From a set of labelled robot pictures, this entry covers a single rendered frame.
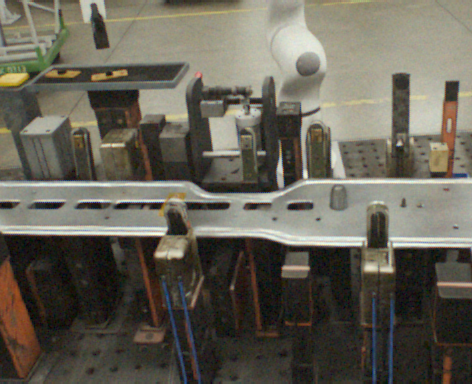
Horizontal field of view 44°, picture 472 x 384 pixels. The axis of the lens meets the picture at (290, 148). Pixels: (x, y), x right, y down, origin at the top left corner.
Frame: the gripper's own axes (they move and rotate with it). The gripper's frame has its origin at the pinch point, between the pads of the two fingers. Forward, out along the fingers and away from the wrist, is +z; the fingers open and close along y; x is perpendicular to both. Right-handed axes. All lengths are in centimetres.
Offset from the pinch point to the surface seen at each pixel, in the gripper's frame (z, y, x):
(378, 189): 25, 52, 48
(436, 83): 125, -204, 224
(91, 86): 9.5, 4.9, -4.5
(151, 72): 9.3, 2.6, 10.0
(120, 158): 20.7, 22.9, -1.3
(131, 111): 18.2, 3.4, 3.4
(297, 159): 25, 33, 37
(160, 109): 125, -253, 28
